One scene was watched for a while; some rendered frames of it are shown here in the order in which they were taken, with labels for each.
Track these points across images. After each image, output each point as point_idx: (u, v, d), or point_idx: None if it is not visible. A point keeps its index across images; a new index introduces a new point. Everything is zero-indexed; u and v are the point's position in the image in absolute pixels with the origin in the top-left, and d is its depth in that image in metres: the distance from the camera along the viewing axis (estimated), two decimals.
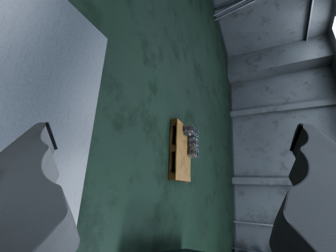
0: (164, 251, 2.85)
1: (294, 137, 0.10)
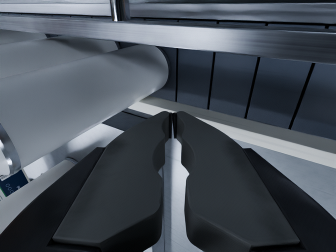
0: None
1: (174, 126, 0.11)
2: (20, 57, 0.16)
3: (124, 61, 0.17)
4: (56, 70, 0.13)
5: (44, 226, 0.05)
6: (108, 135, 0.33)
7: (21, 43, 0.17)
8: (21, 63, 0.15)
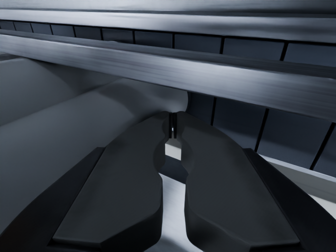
0: None
1: (174, 126, 0.11)
2: (9, 102, 0.10)
3: (132, 95, 0.12)
4: (32, 125, 0.08)
5: (44, 226, 0.05)
6: None
7: (10, 72, 0.11)
8: (8, 113, 0.10)
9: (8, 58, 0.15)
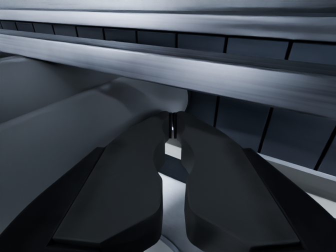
0: None
1: (174, 126, 0.11)
2: (16, 113, 0.10)
3: (127, 89, 0.12)
4: (26, 119, 0.09)
5: (44, 226, 0.05)
6: None
7: (19, 79, 0.11)
8: None
9: (4, 58, 0.16)
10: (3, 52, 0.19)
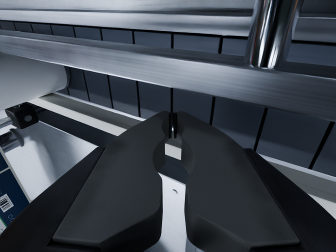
0: None
1: (174, 126, 0.11)
2: None
3: None
4: None
5: (44, 226, 0.05)
6: None
7: None
8: None
9: None
10: None
